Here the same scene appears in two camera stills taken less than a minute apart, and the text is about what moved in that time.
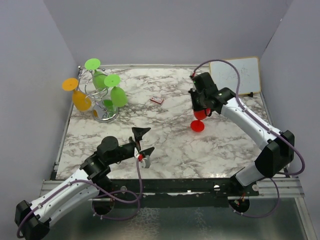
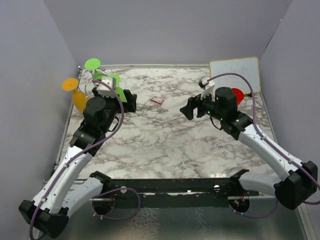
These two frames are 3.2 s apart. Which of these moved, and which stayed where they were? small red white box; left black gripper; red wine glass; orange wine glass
Moved: left black gripper; red wine glass
Stayed: small red white box; orange wine glass
